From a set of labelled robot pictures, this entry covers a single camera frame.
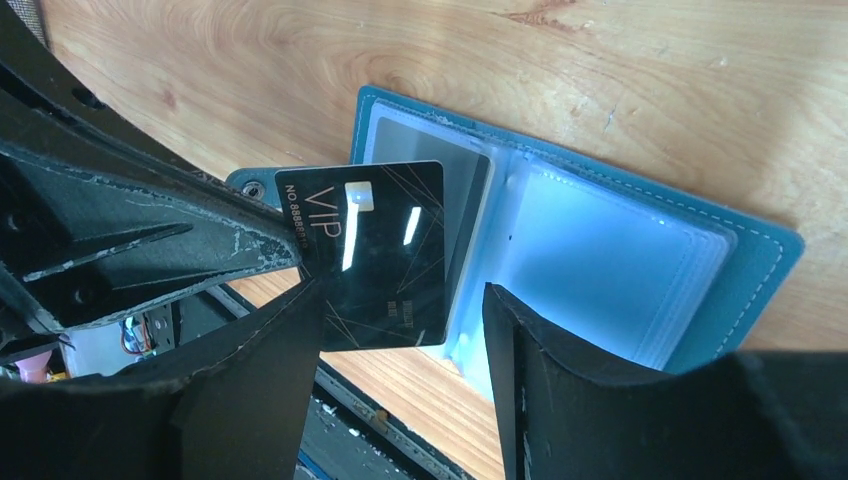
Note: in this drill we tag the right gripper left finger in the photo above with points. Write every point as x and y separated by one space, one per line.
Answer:
230 404

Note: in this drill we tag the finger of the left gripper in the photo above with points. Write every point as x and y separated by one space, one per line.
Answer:
91 234
87 136

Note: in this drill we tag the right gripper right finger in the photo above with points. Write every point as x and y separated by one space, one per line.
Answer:
567 409

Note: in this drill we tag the blue card holder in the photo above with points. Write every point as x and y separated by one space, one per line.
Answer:
649 273

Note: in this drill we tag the dark grey credit card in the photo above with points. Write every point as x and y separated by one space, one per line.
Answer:
373 235

